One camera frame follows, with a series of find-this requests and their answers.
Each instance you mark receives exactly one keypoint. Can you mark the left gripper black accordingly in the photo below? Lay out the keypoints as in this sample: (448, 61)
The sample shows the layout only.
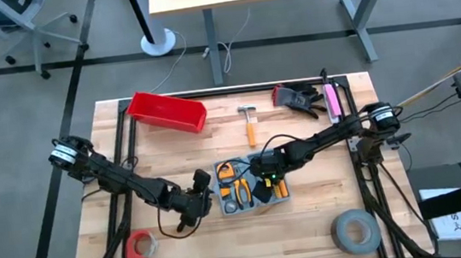
(189, 204)

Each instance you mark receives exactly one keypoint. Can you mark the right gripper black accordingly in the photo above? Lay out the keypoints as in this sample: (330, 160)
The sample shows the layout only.
(270, 163)

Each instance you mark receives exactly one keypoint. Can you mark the grey plastic tool case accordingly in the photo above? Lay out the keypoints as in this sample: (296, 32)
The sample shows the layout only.
(256, 208)

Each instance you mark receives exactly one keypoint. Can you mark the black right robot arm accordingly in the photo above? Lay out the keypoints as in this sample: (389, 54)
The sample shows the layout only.
(329, 133)

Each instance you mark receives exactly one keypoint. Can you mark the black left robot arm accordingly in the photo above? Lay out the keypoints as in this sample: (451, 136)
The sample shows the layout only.
(111, 176)

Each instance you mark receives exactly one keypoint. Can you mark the yellow tag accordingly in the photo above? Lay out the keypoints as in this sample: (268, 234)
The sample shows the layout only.
(268, 182)

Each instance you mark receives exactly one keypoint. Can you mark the orange tape measure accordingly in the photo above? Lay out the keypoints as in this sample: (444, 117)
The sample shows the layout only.
(225, 171)

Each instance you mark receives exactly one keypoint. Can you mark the black work glove red cuff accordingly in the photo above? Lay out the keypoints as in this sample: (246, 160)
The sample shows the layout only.
(291, 97)

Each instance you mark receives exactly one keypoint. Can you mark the red tape dispenser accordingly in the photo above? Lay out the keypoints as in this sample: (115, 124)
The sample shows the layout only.
(132, 251)

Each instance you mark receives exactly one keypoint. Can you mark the pink stapler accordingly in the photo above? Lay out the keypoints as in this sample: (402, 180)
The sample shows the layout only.
(332, 97)

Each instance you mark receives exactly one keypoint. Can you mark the red plastic bin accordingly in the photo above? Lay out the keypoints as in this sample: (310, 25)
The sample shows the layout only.
(164, 112)

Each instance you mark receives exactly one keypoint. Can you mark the pole with white round base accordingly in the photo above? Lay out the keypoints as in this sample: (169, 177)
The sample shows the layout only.
(158, 44)

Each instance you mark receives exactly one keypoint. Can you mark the white yellow rod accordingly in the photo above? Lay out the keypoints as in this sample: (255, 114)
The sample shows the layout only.
(424, 90)

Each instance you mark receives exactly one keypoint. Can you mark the grey office chair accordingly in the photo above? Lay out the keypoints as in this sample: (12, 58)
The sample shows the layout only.
(26, 21)

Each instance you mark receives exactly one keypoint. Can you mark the black aluminium table frame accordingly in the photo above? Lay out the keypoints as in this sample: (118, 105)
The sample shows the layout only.
(243, 90)

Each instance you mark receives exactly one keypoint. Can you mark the small black post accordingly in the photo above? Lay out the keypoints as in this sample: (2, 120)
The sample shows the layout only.
(324, 77)

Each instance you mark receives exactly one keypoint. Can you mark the grey duct tape roll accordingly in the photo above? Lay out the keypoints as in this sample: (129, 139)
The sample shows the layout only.
(342, 237)

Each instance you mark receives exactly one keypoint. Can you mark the black clamp bracket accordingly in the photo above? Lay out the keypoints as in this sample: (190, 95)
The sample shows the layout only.
(399, 138)

